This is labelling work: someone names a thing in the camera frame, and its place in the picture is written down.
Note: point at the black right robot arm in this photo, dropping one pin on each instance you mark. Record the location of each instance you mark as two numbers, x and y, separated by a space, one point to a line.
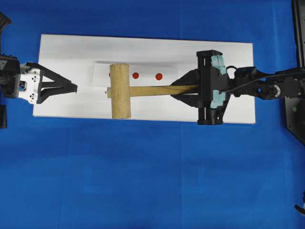
287 83

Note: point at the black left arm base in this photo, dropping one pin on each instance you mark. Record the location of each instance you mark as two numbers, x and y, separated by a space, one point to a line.
3 117

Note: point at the blue table cloth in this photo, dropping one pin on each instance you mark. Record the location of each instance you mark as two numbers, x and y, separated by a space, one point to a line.
58 173

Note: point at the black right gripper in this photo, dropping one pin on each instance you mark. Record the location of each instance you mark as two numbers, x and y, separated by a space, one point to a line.
213 80

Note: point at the large white foam board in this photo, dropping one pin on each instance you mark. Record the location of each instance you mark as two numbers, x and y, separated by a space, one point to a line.
73 57

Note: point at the small white raised block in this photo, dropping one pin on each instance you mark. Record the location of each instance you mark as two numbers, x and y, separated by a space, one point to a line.
99 75

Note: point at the black clamp bottom right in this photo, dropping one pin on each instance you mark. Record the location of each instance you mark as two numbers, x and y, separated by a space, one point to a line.
300 209

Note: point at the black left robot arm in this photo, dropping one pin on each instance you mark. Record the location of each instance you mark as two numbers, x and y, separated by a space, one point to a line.
10 70

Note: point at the red dot mark middle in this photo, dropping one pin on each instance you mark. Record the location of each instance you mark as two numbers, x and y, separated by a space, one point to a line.
135 75

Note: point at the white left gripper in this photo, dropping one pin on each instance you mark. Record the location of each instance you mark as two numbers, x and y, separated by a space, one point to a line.
31 84

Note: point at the red dot mark right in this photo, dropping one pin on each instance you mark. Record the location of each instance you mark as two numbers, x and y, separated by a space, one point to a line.
158 76

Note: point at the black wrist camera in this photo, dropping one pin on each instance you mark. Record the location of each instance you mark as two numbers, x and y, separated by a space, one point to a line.
244 72

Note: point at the wooden mallet hammer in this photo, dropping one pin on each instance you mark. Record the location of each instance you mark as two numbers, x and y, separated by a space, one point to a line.
120 91

